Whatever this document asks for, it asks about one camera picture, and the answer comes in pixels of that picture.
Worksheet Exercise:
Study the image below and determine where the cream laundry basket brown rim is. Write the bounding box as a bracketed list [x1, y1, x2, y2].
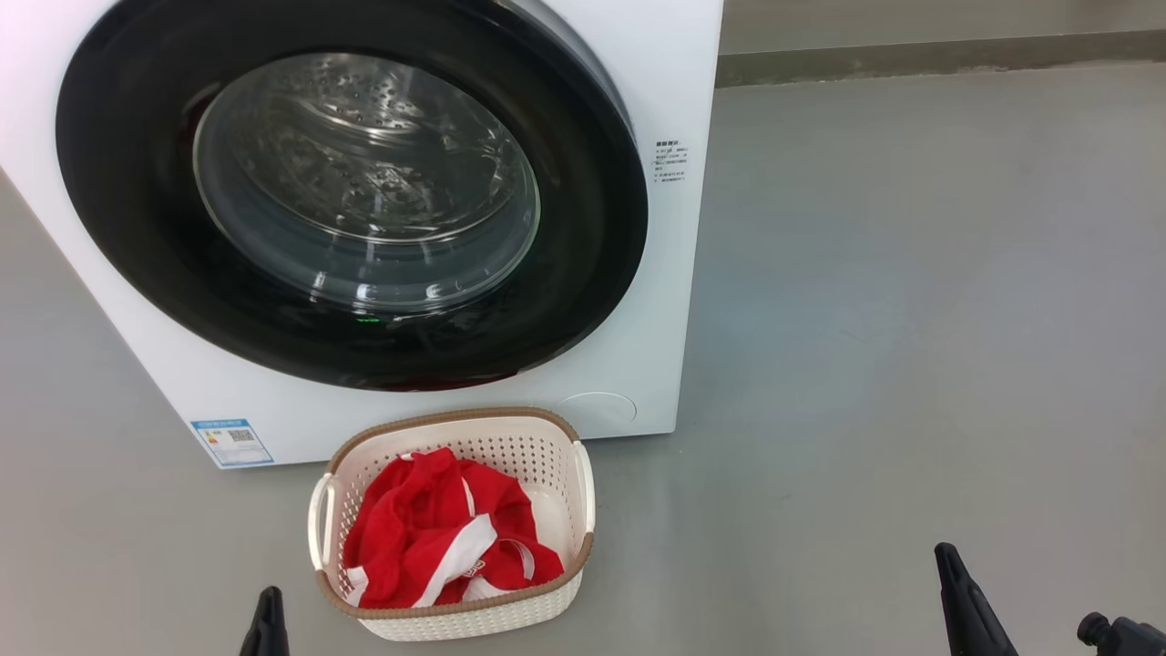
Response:
[307, 407, 597, 642]

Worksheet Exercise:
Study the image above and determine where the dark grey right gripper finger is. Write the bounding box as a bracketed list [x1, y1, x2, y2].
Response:
[935, 543, 1019, 656]

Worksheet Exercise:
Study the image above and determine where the blue energy label sticker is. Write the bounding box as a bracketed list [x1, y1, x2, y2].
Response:
[190, 418, 275, 468]

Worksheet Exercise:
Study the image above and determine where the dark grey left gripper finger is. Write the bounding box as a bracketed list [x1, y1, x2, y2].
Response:
[239, 587, 291, 656]

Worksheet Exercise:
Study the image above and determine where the round black washer door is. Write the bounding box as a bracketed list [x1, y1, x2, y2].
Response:
[55, 0, 649, 393]

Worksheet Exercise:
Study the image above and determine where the red and white garment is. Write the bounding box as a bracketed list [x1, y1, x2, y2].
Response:
[342, 446, 566, 610]

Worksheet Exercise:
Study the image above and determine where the white front-load washing machine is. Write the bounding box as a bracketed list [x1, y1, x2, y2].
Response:
[0, 0, 725, 470]

